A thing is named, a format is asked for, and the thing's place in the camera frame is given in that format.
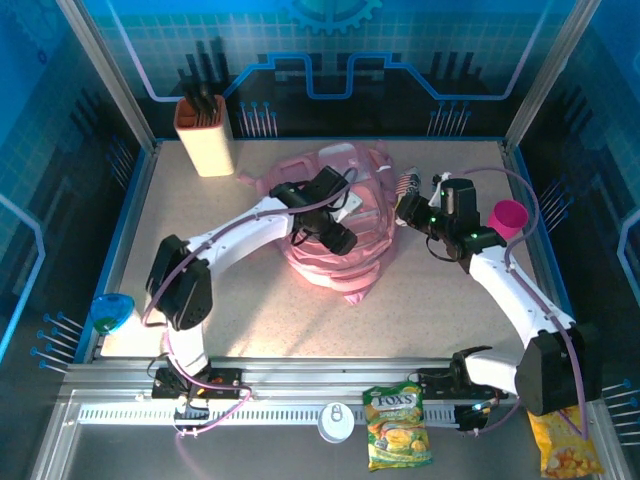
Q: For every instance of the white striped drink can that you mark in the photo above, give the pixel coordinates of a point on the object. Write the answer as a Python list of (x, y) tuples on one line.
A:
[(409, 182)]

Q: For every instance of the pink student backpack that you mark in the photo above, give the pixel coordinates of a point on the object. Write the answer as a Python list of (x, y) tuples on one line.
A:
[(345, 275)]

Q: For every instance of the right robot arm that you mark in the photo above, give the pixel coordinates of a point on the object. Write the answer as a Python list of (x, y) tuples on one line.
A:
[(500, 280)]

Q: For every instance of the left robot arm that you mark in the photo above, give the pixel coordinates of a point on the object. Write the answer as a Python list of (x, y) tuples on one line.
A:
[(250, 235)]

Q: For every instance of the green Fox's candy bag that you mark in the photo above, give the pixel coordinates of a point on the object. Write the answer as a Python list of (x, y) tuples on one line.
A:
[(397, 430)]

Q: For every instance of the yellow snack bag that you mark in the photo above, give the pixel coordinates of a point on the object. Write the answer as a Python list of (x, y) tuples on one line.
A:
[(565, 450)]

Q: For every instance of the pink plastic goblet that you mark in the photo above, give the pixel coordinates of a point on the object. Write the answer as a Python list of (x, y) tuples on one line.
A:
[(507, 217)]

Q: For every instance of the cream knife block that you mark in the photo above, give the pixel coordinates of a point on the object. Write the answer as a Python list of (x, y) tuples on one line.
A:
[(207, 145)]

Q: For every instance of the white can lid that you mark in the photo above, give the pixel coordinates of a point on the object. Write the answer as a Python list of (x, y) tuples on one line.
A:
[(336, 421)]

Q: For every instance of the blue green plastic bowl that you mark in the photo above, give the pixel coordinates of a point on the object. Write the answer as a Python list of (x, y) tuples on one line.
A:
[(110, 312)]

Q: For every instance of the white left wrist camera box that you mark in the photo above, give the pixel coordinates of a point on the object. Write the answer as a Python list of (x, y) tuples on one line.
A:
[(350, 205)]

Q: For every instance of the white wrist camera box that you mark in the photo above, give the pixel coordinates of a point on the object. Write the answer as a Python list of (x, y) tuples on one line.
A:
[(440, 185), (350, 205)]

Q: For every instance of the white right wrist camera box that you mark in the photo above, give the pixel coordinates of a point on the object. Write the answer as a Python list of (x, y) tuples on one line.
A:
[(440, 185)]

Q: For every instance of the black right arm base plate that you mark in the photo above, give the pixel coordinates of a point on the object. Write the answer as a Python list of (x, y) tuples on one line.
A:
[(430, 375)]

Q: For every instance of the aluminium cage frame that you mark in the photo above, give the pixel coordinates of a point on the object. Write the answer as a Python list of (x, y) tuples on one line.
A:
[(320, 372)]

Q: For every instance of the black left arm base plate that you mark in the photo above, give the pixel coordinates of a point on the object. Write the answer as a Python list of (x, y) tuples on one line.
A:
[(230, 375)]

